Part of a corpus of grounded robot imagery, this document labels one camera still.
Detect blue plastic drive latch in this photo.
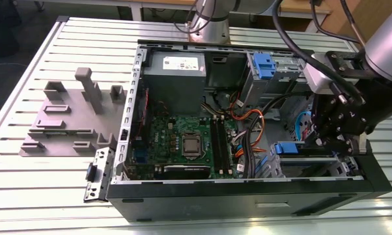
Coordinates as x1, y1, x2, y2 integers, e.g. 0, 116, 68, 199
253, 52, 277, 80

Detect grey parts rack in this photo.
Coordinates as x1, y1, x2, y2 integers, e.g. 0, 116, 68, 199
17, 67, 131, 159

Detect black cable bundle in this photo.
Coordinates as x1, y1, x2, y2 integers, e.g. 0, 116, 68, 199
240, 91, 315, 178

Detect blue VGA port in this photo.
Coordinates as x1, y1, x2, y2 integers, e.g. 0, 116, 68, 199
85, 163, 99, 182

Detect brown wooden cabinet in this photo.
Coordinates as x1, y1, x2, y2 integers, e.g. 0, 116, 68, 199
319, 0, 392, 49

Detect thin red wire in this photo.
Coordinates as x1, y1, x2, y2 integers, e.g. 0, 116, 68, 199
136, 87, 151, 141

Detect grey power supply unit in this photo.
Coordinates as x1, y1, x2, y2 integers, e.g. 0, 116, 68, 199
139, 50, 208, 117

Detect metal optical drive cage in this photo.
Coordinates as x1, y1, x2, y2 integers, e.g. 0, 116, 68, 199
240, 50, 315, 110

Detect black graphics card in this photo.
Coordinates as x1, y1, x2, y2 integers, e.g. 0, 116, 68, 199
163, 164, 213, 181

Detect green motherboard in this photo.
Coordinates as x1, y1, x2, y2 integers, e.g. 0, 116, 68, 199
127, 115, 247, 180

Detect blue data wire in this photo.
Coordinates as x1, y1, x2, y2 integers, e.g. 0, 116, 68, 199
293, 111, 315, 142

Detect silver CPU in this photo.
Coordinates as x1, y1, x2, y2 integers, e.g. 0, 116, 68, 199
183, 137, 201, 154

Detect grey metal hinged bracket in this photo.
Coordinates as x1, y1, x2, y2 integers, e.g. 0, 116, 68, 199
84, 146, 117, 203

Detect black PC case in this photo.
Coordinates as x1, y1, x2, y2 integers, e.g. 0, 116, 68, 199
105, 38, 392, 223

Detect black CPU socket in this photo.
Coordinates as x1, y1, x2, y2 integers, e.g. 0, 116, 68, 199
180, 132, 205, 161

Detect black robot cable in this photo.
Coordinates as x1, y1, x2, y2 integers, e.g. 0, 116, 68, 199
271, 0, 368, 106

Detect wooden desk white frame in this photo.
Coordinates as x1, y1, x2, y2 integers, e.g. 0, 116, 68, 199
277, 0, 334, 34

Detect orange wire bundle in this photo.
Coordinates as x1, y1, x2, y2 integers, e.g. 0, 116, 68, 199
229, 91, 265, 159

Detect black RAM slot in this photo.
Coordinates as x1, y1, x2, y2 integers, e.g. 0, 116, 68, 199
209, 115, 225, 175
217, 115, 233, 175

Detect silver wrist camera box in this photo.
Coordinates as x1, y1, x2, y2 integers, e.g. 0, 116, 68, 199
301, 62, 336, 95

